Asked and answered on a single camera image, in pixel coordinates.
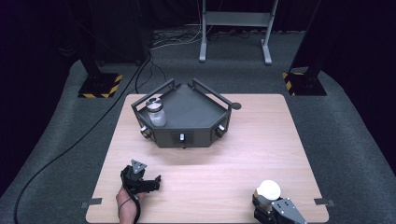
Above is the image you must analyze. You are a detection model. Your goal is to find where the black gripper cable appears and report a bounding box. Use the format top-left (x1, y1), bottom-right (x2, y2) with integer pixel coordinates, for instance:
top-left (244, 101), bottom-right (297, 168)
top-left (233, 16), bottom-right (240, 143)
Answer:
top-left (122, 178), bottom-right (142, 224)

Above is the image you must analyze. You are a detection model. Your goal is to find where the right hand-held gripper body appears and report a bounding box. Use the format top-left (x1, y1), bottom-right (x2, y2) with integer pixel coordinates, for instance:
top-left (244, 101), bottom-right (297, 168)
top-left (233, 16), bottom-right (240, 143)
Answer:
top-left (252, 197), bottom-right (308, 224)

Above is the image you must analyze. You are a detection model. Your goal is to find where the glass jar with metal lid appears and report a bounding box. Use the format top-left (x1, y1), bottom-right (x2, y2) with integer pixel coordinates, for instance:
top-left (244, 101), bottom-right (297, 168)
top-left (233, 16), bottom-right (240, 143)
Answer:
top-left (145, 96), bottom-right (168, 128)

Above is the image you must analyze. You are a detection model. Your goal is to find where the person's left hand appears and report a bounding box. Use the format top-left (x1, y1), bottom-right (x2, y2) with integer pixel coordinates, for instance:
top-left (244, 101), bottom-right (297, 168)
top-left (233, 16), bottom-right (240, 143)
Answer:
top-left (115, 187), bottom-right (146, 218)

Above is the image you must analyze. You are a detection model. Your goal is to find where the bundle of floor cables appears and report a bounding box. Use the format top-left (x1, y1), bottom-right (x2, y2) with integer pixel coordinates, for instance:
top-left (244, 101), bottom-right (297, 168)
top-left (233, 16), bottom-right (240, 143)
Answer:
top-left (150, 26), bottom-right (205, 50)

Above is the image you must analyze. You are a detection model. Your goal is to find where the dark grey corner rack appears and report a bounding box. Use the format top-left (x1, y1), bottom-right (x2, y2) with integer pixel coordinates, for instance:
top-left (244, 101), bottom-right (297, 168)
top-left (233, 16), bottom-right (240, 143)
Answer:
top-left (130, 77), bottom-right (233, 149)

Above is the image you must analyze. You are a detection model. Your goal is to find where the thin black floor cable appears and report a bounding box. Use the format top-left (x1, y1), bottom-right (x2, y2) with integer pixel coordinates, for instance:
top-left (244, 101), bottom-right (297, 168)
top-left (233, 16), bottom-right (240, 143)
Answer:
top-left (134, 59), bottom-right (167, 91)

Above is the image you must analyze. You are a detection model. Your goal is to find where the black stand with striped base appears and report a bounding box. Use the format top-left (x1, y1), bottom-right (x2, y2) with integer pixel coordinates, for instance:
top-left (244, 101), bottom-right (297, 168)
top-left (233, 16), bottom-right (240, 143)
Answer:
top-left (281, 0), bottom-right (332, 97)
top-left (78, 0), bottom-right (124, 99)

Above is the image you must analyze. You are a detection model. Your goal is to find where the thick black floor cable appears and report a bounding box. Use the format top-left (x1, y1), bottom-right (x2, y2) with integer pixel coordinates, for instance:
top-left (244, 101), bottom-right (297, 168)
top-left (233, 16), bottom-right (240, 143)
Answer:
top-left (13, 55), bottom-right (152, 224)

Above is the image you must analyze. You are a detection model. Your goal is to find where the grey metal stand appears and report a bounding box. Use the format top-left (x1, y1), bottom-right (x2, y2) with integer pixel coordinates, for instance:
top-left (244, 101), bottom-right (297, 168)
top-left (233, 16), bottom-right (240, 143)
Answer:
top-left (198, 0), bottom-right (280, 66)

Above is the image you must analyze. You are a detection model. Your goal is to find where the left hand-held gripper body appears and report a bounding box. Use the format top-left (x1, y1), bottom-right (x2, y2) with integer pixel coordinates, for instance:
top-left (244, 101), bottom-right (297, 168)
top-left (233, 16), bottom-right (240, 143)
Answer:
top-left (120, 159), bottom-right (156, 196)

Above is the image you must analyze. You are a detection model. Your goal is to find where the grey tape mark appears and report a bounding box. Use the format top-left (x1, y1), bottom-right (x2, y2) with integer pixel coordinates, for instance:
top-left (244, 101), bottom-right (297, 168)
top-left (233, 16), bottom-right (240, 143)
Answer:
top-left (80, 197), bottom-right (104, 209)
top-left (314, 197), bottom-right (337, 207)

